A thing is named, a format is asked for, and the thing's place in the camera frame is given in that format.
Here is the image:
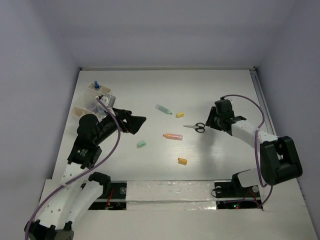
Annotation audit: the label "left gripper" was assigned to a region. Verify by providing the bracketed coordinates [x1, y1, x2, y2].
[93, 106, 145, 145]

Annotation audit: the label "black handled scissors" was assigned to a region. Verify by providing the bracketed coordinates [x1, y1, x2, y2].
[183, 122, 205, 133]

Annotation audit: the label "yellow marker cap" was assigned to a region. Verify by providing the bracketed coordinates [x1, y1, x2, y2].
[176, 112, 185, 118]

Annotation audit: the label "orange highlighter marker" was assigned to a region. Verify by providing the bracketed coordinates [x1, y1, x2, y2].
[162, 133, 183, 141]

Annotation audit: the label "clear jar purple contents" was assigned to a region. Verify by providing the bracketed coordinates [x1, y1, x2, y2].
[85, 101, 97, 112]

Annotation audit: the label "clear spray bottle blue cap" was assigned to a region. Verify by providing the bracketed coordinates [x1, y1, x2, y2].
[94, 81, 100, 91]

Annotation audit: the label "orange marker cap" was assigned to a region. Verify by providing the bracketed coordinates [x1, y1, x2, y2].
[177, 158, 188, 166]

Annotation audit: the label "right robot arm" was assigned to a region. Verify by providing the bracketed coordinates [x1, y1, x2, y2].
[205, 97, 303, 196]

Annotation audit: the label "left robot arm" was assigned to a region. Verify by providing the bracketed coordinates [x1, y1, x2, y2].
[24, 108, 147, 240]

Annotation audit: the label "green marker cap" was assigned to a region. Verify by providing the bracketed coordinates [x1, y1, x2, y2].
[136, 141, 147, 148]

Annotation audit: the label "green highlighter marker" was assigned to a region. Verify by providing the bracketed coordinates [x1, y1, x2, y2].
[155, 104, 173, 115]

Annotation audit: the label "clear organizer bin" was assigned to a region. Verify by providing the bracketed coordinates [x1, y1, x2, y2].
[70, 90, 116, 121]

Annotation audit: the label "cream divided box rear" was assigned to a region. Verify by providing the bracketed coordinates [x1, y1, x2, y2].
[87, 82, 112, 95]

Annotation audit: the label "cream divided box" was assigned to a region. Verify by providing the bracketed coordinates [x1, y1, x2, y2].
[87, 82, 112, 95]
[69, 106, 95, 121]

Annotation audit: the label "cream divided box front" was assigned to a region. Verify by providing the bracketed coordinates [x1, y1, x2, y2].
[69, 106, 95, 121]

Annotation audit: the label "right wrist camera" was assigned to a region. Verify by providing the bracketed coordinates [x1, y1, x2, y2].
[220, 96, 233, 103]

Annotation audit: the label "aluminium side rail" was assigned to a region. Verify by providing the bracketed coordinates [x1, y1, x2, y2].
[249, 67, 276, 135]

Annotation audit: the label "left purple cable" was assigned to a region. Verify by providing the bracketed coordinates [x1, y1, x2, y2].
[24, 98, 122, 238]

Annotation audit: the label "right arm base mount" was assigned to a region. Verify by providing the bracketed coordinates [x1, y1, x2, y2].
[210, 173, 262, 210]

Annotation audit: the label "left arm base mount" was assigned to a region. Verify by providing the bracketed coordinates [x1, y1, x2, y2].
[89, 181, 127, 211]

